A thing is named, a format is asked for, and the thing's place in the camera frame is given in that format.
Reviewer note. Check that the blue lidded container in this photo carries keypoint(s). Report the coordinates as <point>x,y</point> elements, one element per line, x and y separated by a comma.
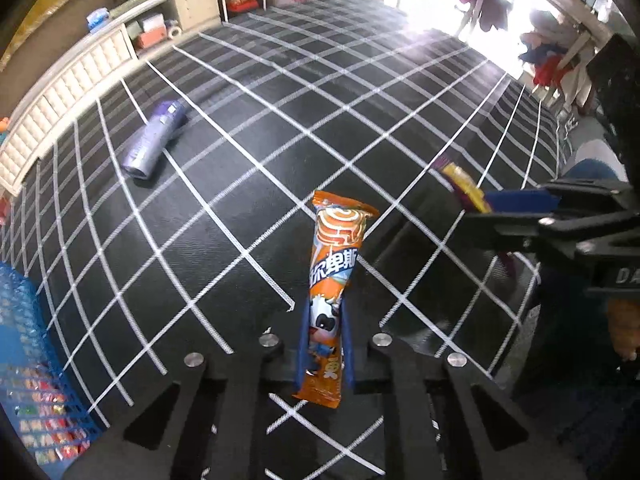
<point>97,19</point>

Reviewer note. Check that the purple doublemint gum bottle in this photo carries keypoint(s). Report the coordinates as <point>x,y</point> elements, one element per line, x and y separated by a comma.
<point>149,142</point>

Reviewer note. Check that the orange milk candy stick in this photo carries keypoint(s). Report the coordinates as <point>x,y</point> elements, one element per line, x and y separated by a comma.
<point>339,227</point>

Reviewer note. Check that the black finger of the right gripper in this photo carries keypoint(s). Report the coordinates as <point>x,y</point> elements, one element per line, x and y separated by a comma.
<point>502,232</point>
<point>586,195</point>

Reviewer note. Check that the clothes drying rack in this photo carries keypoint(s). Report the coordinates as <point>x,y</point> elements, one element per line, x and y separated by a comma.
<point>558,45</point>

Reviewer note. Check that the blue plastic basket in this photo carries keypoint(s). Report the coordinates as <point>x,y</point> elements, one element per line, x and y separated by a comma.
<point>42,406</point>

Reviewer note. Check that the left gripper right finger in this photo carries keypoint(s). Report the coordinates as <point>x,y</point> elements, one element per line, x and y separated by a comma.
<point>379,363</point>

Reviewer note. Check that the person's right hand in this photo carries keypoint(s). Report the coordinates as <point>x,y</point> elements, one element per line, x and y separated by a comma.
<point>624,327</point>

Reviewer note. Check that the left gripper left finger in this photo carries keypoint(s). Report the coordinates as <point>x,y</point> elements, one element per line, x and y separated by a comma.
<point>272,364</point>

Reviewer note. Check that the purple nut snack bag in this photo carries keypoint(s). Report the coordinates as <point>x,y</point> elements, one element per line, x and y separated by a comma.
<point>471,197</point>

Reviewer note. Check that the white tv cabinet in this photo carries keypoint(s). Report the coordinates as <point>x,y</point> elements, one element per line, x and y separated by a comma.
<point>63,90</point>

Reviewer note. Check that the black white grid mat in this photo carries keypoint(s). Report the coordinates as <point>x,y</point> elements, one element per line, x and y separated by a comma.
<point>147,287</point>

